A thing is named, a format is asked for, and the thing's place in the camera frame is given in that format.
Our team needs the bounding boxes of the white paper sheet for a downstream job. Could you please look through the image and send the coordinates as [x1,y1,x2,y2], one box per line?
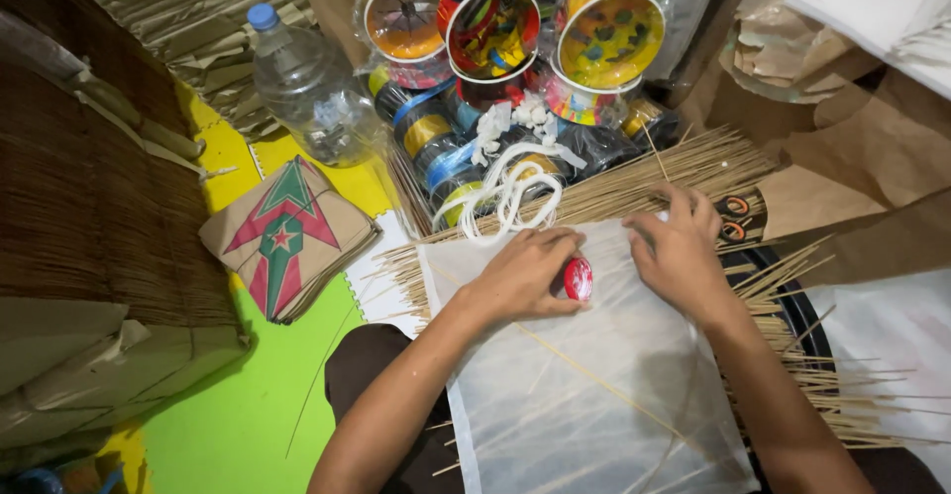
[805,267,951,492]

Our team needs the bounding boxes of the heap of folded khaki paper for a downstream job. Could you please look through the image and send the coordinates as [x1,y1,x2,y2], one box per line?
[43,0,322,142]

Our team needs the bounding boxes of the brown bundle of thin sticks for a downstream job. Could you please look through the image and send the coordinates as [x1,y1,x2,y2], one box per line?
[0,0,248,331]

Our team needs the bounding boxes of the loose thin bamboo stick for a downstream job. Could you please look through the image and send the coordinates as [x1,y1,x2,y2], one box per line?
[284,297,362,461]

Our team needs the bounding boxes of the thin bamboo kite spine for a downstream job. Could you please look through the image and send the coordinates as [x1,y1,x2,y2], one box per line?
[427,262,707,454]

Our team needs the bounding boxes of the red multicolour kite string spool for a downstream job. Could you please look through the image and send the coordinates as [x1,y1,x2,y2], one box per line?
[436,0,542,86]

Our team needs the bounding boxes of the person's left hand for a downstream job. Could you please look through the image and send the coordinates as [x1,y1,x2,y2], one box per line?
[462,227,594,326]

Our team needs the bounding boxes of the green foam floor mat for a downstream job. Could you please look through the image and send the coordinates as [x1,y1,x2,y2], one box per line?
[140,271,370,494]

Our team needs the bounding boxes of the pile of bamboo sticks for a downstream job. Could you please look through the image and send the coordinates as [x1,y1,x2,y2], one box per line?
[370,125,951,452]

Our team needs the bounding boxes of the scissors with orange handles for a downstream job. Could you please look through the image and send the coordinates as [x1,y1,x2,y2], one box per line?
[713,194,753,245]

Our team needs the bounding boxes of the heap of bagged thread reels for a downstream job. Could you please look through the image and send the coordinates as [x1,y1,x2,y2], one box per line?
[367,63,682,221]

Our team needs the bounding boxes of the small red round lid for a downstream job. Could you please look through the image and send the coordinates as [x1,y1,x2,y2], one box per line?
[562,257,594,302]

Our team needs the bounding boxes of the black round tray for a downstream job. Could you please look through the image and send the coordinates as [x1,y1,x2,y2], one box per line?
[719,244,838,406]

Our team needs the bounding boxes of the stack of printed paper kites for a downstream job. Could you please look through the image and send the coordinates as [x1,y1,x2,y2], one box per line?
[198,154,383,326]

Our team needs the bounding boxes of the clear plastic water bottle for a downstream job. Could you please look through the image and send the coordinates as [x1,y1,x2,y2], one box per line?
[247,2,387,168]

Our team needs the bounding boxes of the heap of brown paper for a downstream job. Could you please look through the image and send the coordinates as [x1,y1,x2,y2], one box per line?
[669,0,951,288]

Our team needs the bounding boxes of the white foam floor mat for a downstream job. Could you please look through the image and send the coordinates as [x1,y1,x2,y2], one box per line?
[342,210,426,340]

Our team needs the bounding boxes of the yellow kite string spool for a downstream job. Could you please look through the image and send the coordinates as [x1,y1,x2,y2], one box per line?
[544,0,668,128]

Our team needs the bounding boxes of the orange kite string spool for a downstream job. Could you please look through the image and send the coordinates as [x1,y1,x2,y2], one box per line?
[362,0,452,91]

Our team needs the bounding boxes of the white translucent kite paper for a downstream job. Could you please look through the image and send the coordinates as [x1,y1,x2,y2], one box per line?
[416,215,762,494]

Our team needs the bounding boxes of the person's dark brown shorts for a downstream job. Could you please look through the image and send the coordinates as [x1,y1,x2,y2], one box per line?
[324,322,468,494]

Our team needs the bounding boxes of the white string bundle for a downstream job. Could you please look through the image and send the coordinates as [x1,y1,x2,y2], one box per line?
[431,140,567,247]

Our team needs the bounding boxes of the person's right hand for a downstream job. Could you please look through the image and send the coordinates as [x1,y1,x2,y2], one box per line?
[622,182,738,322]

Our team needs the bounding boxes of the stack of white paper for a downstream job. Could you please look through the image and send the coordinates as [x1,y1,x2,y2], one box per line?
[783,0,951,103]

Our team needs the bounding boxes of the yellow foam floor mat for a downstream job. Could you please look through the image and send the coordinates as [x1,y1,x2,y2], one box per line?
[172,80,396,293]

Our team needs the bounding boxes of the paper wrapped bundles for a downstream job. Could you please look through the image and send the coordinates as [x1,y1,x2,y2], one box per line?
[0,296,251,474]

